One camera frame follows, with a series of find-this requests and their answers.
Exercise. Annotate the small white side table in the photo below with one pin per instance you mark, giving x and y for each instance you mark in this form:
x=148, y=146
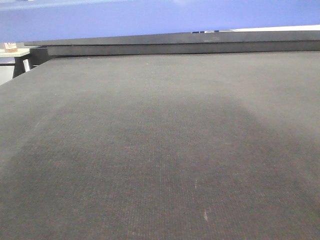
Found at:
x=20, y=56

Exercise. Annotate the amber bottle with label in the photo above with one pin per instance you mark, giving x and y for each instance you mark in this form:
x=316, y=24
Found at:
x=10, y=47

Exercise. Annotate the white background desk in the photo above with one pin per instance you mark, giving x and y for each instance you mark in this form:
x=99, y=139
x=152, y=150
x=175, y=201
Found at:
x=313, y=27

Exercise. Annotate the blue plastic tray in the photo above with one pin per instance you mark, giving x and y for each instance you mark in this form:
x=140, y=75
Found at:
x=41, y=20

